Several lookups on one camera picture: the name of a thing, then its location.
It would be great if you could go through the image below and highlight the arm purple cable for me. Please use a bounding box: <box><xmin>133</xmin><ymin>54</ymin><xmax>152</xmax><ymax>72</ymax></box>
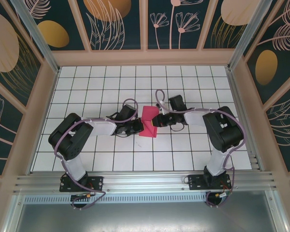
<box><xmin>54</xmin><ymin>98</ymin><xmax>139</xmax><ymax>211</ymax></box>
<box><xmin>155</xmin><ymin>89</ymin><xmax>246</xmax><ymax>209</ymax></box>

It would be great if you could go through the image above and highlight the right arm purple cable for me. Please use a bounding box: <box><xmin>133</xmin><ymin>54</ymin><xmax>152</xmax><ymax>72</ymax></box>
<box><xmin>155</xmin><ymin>89</ymin><xmax>246</xmax><ymax>209</ymax></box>

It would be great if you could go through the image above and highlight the aluminium frame post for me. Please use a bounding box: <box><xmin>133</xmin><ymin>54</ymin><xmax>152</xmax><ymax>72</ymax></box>
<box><xmin>227</xmin><ymin>0</ymin><xmax>273</xmax><ymax>71</ymax></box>
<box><xmin>9</xmin><ymin>0</ymin><xmax>61</xmax><ymax>74</ymax></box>

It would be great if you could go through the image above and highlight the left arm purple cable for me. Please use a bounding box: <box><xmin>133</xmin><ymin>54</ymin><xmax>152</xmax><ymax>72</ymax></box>
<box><xmin>54</xmin><ymin>98</ymin><xmax>139</xmax><ymax>211</ymax></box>

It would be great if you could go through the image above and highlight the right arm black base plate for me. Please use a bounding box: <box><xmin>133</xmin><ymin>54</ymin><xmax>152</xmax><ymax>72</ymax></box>
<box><xmin>188</xmin><ymin>174</ymin><xmax>232</xmax><ymax>191</ymax></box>

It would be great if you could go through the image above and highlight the pink paper sheet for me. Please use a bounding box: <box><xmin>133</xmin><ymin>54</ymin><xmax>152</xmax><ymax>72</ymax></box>
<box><xmin>138</xmin><ymin>105</ymin><xmax>160</xmax><ymax>139</ymax></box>

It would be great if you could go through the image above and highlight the grey metal sheet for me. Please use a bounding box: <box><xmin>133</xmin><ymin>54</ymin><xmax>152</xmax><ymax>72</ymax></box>
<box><xmin>4</xmin><ymin>202</ymin><xmax>288</xmax><ymax>232</ymax></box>

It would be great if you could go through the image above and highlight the long aluminium mounting rail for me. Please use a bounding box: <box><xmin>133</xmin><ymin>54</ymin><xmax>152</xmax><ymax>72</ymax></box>
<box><xmin>13</xmin><ymin>171</ymin><xmax>278</xmax><ymax>194</ymax></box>

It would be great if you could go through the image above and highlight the aluminium side rail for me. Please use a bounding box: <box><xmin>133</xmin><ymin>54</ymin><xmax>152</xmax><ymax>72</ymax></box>
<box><xmin>226</xmin><ymin>67</ymin><xmax>265</xmax><ymax>171</ymax></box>

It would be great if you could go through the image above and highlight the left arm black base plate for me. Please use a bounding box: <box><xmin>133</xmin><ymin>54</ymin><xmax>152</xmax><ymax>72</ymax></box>
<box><xmin>59</xmin><ymin>175</ymin><xmax>104</xmax><ymax>193</ymax></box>

